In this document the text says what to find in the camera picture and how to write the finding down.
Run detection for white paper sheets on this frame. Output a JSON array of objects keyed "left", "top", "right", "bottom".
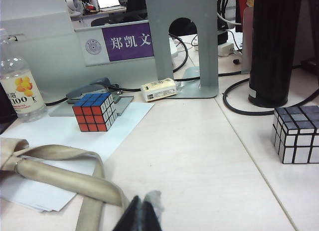
[{"left": 0, "top": 101, "right": 156, "bottom": 213}]

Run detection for clear plastic drink bottle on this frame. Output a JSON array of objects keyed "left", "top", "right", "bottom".
[{"left": 0, "top": 28, "right": 48, "bottom": 123}]

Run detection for thin black cable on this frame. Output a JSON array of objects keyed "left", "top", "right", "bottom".
[{"left": 44, "top": 84, "right": 143, "bottom": 105}]

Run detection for silver mirror cube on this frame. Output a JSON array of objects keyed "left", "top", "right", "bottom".
[{"left": 271, "top": 105, "right": 319, "bottom": 165}]

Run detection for beige canvas tote bag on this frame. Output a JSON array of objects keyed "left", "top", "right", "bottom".
[{"left": 0, "top": 138, "right": 131, "bottom": 231}]

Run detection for black thermos flask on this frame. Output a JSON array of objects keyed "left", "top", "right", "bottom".
[{"left": 248, "top": 0, "right": 303, "bottom": 108}]

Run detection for grey stapler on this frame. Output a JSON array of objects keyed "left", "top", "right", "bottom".
[{"left": 65, "top": 77, "right": 125, "bottom": 106}]

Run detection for purple name plate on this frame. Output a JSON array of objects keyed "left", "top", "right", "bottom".
[{"left": 83, "top": 21, "right": 157, "bottom": 67}]

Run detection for white power adapter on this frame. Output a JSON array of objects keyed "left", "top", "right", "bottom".
[{"left": 218, "top": 42, "right": 235, "bottom": 57}]

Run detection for thick black cable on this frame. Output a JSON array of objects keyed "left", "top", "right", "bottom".
[{"left": 222, "top": 77, "right": 319, "bottom": 116}]

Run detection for white desk fan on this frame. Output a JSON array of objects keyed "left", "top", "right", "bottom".
[{"left": 65, "top": 0, "right": 83, "bottom": 13}]

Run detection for coloured Rubik's cube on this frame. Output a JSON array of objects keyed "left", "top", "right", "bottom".
[{"left": 72, "top": 92, "right": 119, "bottom": 133}]

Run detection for black flat device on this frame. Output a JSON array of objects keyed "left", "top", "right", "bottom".
[{"left": 0, "top": 85, "right": 18, "bottom": 135}]

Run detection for grey metal bookend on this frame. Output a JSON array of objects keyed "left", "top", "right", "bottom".
[{"left": 145, "top": 0, "right": 220, "bottom": 99}]

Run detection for open laptop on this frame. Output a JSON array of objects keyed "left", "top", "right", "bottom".
[{"left": 95, "top": 0, "right": 126, "bottom": 11}]

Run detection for black looped cable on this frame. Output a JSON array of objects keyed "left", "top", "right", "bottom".
[{"left": 168, "top": 33, "right": 189, "bottom": 72}]

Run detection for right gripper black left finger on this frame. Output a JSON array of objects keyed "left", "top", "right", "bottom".
[{"left": 112, "top": 195, "right": 143, "bottom": 231}]

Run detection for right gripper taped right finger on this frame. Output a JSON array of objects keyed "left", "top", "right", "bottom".
[{"left": 141, "top": 190, "right": 165, "bottom": 231}]

